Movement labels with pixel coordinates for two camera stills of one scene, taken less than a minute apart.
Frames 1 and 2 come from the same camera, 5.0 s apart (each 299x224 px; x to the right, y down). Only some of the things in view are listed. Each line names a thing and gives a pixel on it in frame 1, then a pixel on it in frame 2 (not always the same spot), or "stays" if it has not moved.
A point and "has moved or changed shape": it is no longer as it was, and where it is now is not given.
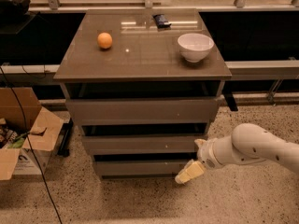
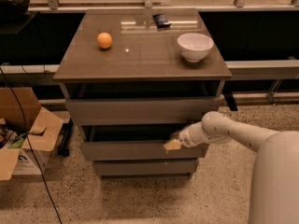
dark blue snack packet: (162, 21) stays
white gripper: (206, 154) → (186, 138)
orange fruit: (105, 40) stays
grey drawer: (139, 144) has moved or changed shape
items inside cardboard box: (10, 139) stays
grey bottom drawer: (139, 168) stays
